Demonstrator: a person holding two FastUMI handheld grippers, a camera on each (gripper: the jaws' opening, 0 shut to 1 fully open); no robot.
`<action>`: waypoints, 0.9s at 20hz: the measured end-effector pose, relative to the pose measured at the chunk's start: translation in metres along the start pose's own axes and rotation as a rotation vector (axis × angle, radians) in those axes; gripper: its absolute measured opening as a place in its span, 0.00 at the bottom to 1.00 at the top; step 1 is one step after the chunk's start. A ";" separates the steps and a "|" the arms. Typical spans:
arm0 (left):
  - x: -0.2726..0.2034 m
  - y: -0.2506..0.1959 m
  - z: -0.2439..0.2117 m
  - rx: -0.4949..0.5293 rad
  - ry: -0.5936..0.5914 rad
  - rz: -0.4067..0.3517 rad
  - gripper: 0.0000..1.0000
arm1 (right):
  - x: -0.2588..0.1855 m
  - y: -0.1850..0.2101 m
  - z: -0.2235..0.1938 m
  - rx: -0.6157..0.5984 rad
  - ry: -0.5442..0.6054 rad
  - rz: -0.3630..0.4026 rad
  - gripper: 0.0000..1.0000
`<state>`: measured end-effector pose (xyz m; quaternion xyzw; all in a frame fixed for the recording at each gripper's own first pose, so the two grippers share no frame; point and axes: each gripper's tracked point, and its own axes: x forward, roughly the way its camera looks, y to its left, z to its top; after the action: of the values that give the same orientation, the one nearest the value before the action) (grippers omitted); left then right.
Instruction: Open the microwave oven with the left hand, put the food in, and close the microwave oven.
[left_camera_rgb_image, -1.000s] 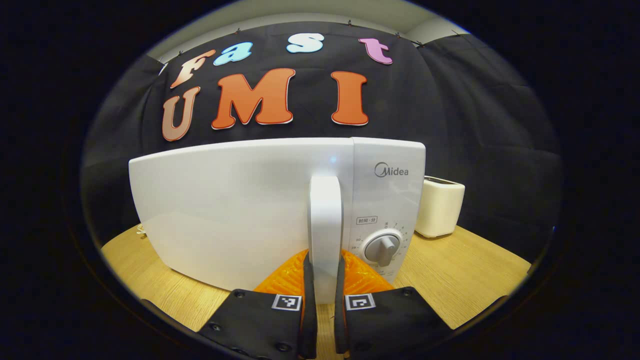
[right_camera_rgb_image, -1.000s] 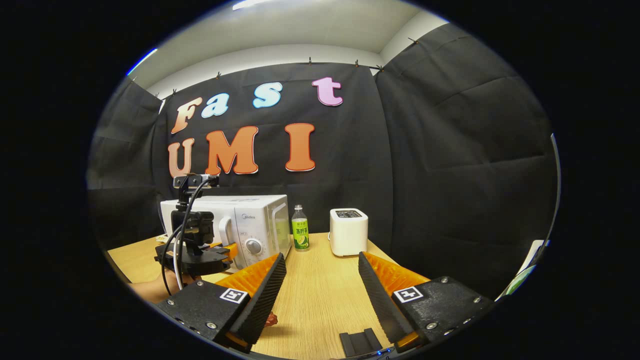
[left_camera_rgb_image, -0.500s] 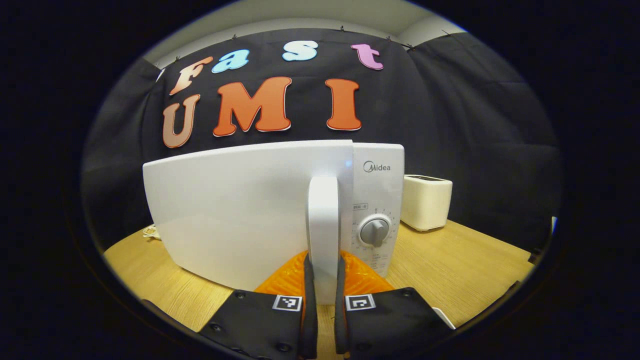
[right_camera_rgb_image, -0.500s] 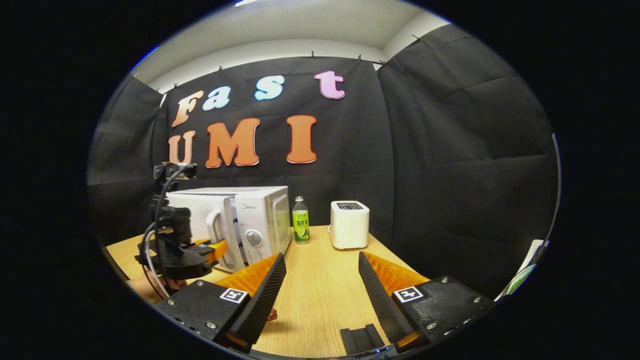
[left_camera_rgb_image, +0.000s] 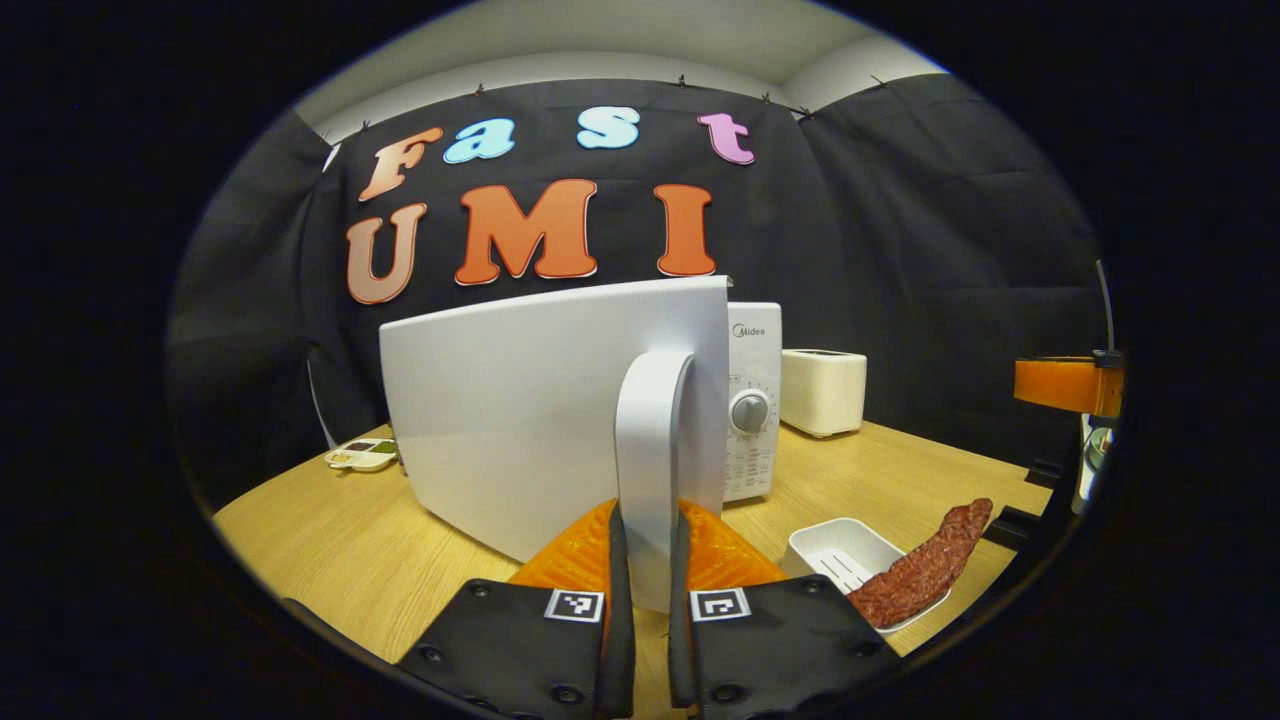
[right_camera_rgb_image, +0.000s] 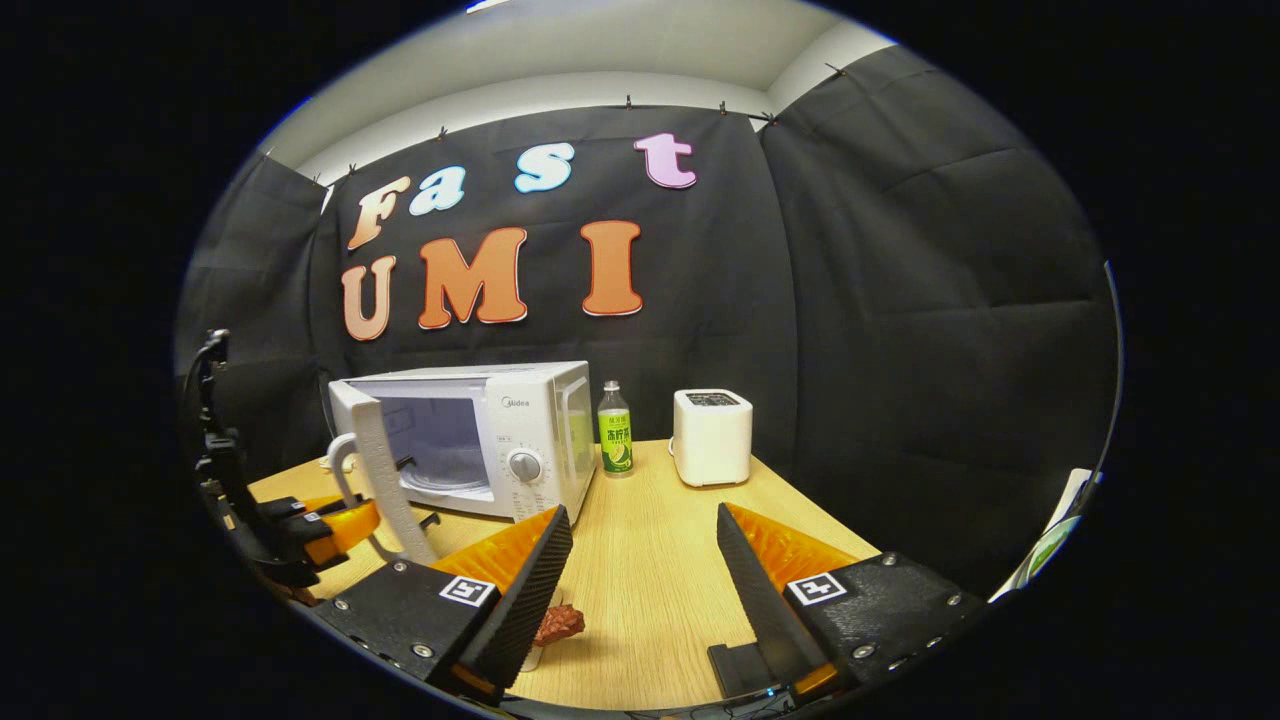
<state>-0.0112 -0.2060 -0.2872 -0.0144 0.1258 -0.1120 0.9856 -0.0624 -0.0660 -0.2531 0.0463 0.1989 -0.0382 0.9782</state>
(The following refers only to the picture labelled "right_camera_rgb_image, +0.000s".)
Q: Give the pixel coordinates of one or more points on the black backdrop cloth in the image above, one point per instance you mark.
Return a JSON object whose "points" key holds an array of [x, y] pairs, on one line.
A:
{"points": [[900, 300]]}

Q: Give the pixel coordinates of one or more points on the green label drink bottle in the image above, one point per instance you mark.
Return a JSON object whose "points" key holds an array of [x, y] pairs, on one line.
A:
{"points": [[615, 440]]}

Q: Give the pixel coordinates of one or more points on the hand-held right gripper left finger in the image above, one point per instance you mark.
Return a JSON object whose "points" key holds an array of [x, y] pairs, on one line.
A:
{"points": [[535, 590]]}

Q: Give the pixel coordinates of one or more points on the white microwave oven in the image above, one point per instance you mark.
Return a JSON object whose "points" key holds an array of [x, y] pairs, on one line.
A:
{"points": [[530, 420]]}

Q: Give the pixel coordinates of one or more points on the glass turntable plate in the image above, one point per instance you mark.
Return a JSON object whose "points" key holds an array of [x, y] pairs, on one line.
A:
{"points": [[450, 478]]}

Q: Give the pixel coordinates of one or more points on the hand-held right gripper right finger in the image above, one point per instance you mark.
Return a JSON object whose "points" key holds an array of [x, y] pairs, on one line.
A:
{"points": [[750, 590]]}

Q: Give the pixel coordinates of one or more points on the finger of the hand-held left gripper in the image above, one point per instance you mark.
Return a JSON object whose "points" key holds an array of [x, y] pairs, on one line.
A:
{"points": [[300, 506], [340, 530]]}

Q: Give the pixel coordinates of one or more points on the white toaster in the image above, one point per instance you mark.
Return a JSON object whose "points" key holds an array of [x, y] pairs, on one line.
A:
{"points": [[712, 445]]}

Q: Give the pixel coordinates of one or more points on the brown meat piece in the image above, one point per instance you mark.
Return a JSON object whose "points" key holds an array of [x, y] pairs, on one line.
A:
{"points": [[558, 625]]}

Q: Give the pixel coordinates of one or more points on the white green printed sheet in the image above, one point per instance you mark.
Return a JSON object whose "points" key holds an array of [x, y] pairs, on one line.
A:
{"points": [[1050, 535]]}

